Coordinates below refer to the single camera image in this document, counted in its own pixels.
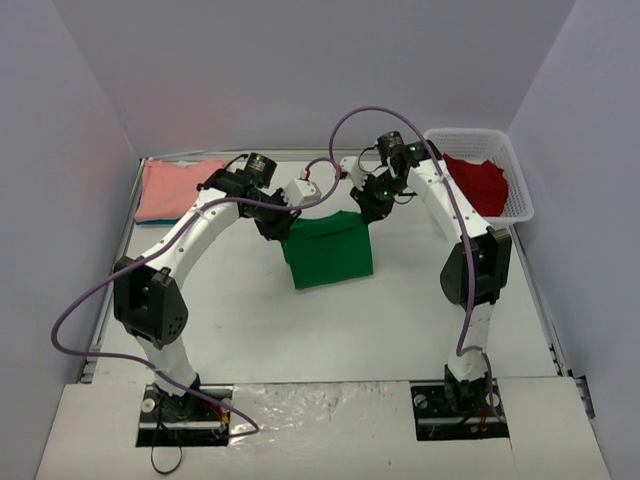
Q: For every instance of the pink folded t shirt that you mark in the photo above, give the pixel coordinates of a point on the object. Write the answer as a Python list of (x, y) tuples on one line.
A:
[(170, 189)]

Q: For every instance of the red t shirt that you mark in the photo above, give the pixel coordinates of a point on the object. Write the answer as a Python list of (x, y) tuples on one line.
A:
[(484, 185)]

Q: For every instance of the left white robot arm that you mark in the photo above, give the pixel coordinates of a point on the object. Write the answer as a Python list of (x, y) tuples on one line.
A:
[(148, 301)]

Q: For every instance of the green t shirt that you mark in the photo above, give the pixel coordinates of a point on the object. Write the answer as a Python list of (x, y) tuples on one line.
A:
[(328, 250)]

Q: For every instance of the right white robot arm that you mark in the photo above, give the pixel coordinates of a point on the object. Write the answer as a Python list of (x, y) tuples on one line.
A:
[(476, 269)]

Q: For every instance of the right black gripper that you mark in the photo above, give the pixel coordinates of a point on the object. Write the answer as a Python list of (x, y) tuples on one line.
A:
[(373, 204)]

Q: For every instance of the white plastic basket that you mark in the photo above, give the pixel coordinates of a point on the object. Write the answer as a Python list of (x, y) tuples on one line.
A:
[(476, 145)]

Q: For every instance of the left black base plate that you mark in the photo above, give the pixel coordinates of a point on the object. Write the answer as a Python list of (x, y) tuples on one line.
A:
[(191, 422)]

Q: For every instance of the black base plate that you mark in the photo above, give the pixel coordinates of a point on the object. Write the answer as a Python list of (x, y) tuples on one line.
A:
[(436, 419), (191, 422)]

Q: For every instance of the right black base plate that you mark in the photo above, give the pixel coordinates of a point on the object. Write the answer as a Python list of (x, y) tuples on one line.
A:
[(436, 419)]

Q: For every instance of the blue folded t shirt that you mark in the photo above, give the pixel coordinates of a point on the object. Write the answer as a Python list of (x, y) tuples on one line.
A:
[(160, 222)]

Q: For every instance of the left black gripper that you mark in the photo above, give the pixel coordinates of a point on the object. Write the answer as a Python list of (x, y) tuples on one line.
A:
[(278, 224)]

